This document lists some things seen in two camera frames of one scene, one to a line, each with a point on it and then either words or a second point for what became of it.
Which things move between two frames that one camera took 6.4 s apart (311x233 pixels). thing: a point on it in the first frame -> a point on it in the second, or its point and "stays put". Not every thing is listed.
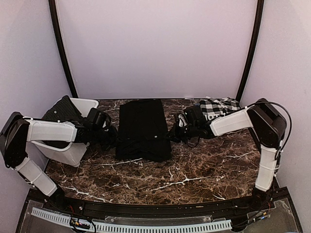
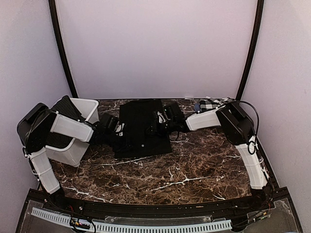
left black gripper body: x=106 y=140 -> x=118 y=145
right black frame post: x=253 y=49 stays put
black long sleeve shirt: x=143 y=132 stays put
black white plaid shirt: x=212 y=108 stays put
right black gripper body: x=183 y=134 -> x=162 y=130
